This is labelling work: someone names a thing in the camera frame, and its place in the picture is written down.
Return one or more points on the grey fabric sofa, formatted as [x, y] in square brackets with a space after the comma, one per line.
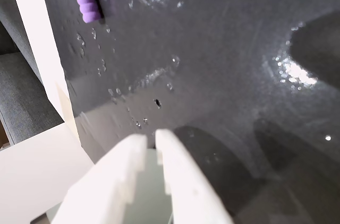
[21, 88]

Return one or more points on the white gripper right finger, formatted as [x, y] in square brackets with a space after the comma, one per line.
[186, 187]

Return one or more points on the black glossy table mat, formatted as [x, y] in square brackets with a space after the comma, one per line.
[212, 75]

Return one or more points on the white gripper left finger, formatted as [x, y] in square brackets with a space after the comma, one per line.
[106, 187]

